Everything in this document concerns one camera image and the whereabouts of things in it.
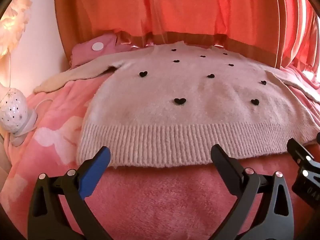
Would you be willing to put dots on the pink sweater with black hearts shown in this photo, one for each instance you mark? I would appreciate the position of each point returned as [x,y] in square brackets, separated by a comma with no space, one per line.
[175,120]

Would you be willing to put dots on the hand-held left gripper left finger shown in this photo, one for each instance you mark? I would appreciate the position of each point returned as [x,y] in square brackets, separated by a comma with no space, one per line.
[96,170]

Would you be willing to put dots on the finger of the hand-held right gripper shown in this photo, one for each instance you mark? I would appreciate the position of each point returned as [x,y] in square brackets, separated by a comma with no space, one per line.
[298,151]

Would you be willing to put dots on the pink pillow with white dot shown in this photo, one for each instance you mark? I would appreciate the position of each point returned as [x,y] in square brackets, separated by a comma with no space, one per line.
[83,52]

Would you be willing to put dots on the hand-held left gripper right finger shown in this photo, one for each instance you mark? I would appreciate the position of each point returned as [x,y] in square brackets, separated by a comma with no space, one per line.
[226,170]

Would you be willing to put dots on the white feather lamp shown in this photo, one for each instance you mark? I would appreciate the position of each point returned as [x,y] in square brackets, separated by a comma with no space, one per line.
[13,22]

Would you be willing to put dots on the striped pink curtain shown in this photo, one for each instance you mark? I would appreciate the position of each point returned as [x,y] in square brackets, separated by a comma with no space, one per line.
[300,30]

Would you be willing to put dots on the white perforated ball lamp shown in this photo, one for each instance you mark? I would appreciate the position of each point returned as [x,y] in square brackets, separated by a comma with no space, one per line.
[13,111]

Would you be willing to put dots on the pink fleece blanket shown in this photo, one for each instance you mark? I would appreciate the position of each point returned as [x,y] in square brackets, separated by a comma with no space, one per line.
[155,200]

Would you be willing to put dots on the orange curtain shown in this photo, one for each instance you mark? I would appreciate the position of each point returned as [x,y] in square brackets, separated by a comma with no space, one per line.
[175,7]

